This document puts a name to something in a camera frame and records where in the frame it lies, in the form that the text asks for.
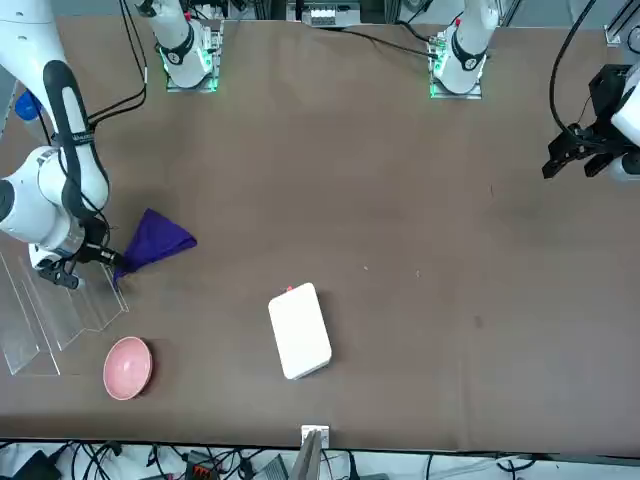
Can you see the silver table edge bracket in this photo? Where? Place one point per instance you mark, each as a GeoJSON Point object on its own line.
{"type": "Point", "coordinates": [315, 431]}

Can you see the aluminium frame rail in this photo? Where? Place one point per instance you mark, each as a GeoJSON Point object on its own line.
{"type": "Point", "coordinates": [617, 25]}

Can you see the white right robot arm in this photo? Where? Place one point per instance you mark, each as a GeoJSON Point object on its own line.
{"type": "Point", "coordinates": [30, 215]}

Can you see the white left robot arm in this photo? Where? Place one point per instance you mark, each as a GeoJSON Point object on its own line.
{"type": "Point", "coordinates": [465, 50]}

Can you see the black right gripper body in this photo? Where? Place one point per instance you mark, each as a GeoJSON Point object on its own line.
{"type": "Point", "coordinates": [60, 272]}

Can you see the purple cloth towel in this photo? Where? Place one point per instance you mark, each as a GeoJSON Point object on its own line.
{"type": "Point", "coordinates": [155, 240]}

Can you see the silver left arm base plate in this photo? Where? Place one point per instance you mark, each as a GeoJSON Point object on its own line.
{"type": "Point", "coordinates": [450, 95]}

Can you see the clear bottle blue cap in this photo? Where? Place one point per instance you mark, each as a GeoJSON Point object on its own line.
{"type": "Point", "coordinates": [27, 107]}

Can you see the white mini drawer cabinet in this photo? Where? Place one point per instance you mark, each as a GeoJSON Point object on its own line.
{"type": "Point", "coordinates": [300, 335]}

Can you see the grey upright post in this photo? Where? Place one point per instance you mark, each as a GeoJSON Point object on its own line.
{"type": "Point", "coordinates": [306, 460]}

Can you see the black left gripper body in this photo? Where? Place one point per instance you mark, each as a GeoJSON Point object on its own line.
{"type": "Point", "coordinates": [605, 95]}

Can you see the white power strip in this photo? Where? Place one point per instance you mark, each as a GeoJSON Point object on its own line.
{"type": "Point", "coordinates": [322, 17]}

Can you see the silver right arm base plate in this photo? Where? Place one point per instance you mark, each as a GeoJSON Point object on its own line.
{"type": "Point", "coordinates": [190, 89]}

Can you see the clear acrylic storage rack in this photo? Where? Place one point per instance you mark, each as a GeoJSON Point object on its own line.
{"type": "Point", "coordinates": [55, 310]}

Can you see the pink bowl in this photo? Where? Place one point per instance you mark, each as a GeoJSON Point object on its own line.
{"type": "Point", "coordinates": [127, 367]}

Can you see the black power adapter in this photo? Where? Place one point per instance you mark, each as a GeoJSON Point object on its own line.
{"type": "Point", "coordinates": [35, 467]}

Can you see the black device orange lights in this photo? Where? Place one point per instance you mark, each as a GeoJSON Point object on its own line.
{"type": "Point", "coordinates": [200, 470]}

